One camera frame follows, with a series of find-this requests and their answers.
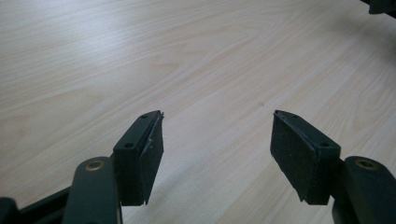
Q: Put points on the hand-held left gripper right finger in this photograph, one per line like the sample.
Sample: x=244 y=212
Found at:
x=306 y=161

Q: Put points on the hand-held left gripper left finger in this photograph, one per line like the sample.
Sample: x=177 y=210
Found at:
x=137 y=161

